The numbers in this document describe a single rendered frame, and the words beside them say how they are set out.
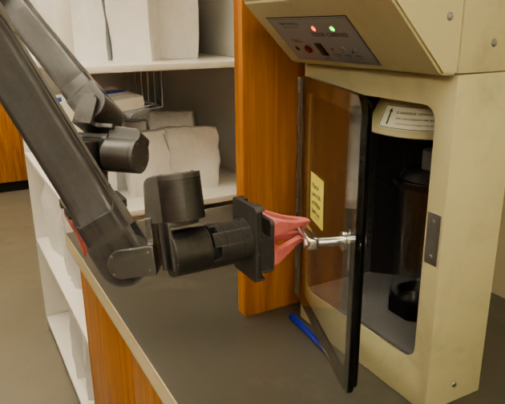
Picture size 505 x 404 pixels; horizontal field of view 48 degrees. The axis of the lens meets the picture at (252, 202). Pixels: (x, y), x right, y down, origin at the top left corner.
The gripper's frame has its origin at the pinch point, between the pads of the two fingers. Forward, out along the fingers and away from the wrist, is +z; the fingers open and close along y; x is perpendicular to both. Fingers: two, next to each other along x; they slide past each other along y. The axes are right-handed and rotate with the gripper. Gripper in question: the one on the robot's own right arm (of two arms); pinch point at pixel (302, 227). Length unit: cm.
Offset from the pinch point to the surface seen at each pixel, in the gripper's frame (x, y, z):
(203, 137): 116, -10, 35
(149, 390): 29, -40, -15
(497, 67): -13.6, 21.6, 18.8
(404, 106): -1.8, 15.8, 15.3
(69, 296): 139, -70, -11
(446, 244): -13.6, -0.5, 13.2
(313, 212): 7.6, -1.3, 7.1
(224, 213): 81, -26, 26
